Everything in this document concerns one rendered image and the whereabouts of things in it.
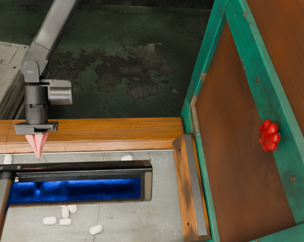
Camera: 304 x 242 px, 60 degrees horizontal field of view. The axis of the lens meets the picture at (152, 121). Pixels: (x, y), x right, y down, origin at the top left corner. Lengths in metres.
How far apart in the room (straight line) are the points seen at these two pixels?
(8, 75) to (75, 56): 0.81
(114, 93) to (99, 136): 1.09
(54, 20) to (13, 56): 0.89
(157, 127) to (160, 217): 0.30
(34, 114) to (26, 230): 0.32
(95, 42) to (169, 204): 1.74
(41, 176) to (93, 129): 0.45
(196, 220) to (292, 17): 0.50
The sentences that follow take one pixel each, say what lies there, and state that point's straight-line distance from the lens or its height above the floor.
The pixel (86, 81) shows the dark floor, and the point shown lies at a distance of 2.04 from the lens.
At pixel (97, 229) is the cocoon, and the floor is 0.76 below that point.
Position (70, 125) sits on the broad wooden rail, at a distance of 0.92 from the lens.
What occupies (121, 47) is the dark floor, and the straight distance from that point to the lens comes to 2.28.
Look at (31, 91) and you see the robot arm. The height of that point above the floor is 0.97.
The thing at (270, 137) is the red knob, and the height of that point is 1.25.
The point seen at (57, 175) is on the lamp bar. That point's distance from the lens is 0.48.
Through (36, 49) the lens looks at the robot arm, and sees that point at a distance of 0.76.
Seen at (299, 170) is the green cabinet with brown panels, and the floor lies 1.26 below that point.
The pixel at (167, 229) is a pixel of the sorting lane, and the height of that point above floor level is 0.74.
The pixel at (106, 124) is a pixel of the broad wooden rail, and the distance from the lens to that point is 0.91.
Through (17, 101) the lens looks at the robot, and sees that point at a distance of 1.57.
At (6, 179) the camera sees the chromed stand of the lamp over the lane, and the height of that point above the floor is 1.12.
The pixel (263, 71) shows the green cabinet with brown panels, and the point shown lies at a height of 1.26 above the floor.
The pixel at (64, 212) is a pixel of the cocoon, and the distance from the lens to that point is 0.82.
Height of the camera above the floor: 1.54
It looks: 58 degrees down
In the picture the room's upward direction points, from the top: 8 degrees clockwise
